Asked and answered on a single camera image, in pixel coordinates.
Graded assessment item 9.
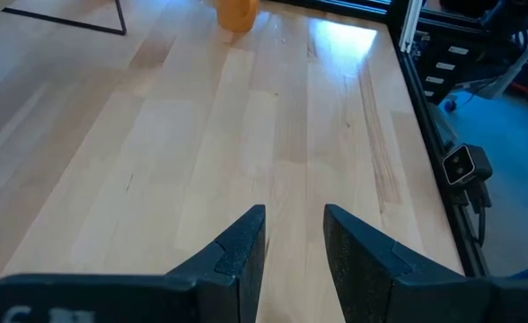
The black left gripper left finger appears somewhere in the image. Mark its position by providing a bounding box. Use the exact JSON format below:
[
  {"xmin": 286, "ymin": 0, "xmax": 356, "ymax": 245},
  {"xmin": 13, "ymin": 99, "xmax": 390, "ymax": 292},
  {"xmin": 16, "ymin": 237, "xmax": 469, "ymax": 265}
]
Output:
[{"xmin": 167, "ymin": 204, "xmax": 267, "ymax": 323}]

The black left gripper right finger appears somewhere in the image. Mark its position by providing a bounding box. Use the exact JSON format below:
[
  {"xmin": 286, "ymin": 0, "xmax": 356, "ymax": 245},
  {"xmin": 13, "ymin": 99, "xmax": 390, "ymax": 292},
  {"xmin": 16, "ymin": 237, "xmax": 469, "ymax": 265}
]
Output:
[{"xmin": 323, "ymin": 204, "xmax": 494, "ymax": 323}]

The orange mug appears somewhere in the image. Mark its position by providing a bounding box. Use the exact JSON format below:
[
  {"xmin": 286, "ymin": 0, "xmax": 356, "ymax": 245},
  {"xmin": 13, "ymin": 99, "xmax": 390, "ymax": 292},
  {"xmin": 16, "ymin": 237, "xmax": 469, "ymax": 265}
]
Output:
[{"xmin": 214, "ymin": 0, "xmax": 261, "ymax": 34}]

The black box with white labels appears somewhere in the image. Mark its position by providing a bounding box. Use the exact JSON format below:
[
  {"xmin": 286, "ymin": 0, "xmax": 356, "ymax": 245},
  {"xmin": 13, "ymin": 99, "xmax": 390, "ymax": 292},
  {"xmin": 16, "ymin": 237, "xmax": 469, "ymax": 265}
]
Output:
[{"xmin": 414, "ymin": 26, "xmax": 524, "ymax": 107}]

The white plastic object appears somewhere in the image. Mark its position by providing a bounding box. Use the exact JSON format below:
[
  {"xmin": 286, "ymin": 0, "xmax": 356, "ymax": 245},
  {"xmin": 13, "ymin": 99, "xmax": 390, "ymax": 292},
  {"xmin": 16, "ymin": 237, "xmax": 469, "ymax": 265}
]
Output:
[{"xmin": 478, "ymin": 29, "xmax": 528, "ymax": 100}]

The black camera cable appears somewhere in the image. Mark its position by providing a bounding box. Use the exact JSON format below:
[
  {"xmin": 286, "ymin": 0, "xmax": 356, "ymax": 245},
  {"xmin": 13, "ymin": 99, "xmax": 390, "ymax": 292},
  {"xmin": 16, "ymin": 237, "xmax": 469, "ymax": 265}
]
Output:
[{"xmin": 468, "ymin": 182, "xmax": 493, "ymax": 249}]

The black table-level camera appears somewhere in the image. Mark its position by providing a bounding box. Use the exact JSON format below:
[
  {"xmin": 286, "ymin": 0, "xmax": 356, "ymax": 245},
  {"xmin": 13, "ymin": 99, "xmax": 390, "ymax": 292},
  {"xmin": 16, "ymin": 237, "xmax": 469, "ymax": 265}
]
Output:
[{"xmin": 441, "ymin": 143, "xmax": 494, "ymax": 187}]

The silver metal bracket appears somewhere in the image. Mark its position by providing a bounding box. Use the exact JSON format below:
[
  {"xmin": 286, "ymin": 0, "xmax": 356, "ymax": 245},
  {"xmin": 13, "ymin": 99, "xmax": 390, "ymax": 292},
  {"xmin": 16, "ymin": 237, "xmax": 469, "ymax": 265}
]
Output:
[{"xmin": 398, "ymin": 0, "xmax": 425, "ymax": 55}]

